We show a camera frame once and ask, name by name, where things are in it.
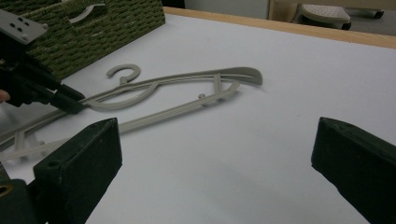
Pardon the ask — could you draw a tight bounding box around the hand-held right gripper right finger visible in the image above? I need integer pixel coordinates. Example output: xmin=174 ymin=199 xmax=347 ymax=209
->
xmin=310 ymin=117 xmax=396 ymax=224

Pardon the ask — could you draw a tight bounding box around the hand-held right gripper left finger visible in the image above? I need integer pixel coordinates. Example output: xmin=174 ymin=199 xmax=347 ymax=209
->
xmin=32 ymin=117 xmax=123 ymax=224

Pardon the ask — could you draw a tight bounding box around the green woven basket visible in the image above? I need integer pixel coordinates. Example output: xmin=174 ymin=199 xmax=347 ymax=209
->
xmin=0 ymin=0 xmax=166 ymax=80

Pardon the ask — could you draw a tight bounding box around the grey plastic hanger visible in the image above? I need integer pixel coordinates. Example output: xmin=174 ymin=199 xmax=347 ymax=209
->
xmin=68 ymin=3 xmax=107 ymax=24
xmin=0 ymin=63 xmax=263 ymax=162

